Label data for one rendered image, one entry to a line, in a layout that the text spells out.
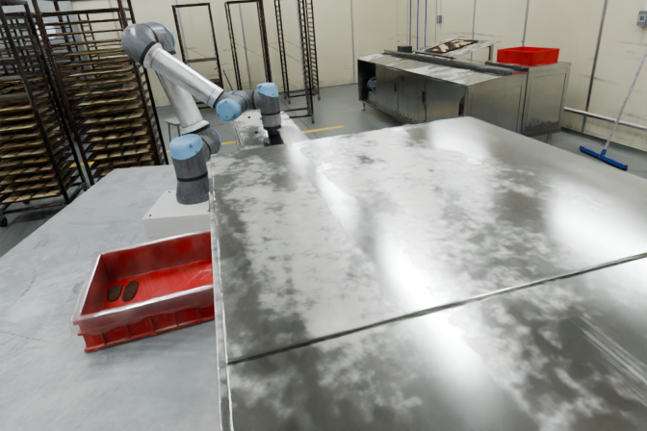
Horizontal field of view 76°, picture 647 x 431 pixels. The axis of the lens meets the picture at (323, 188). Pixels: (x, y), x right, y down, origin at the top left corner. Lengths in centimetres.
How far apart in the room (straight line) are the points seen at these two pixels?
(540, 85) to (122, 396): 442
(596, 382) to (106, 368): 98
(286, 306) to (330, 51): 862
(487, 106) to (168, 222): 333
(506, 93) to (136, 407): 394
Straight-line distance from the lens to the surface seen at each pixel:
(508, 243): 44
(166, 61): 153
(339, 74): 901
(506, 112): 439
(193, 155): 156
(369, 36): 916
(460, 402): 29
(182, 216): 153
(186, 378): 102
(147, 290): 132
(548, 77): 482
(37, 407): 112
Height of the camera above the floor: 152
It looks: 23 degrees down
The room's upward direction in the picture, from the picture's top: 5 degrees counter-clockwise
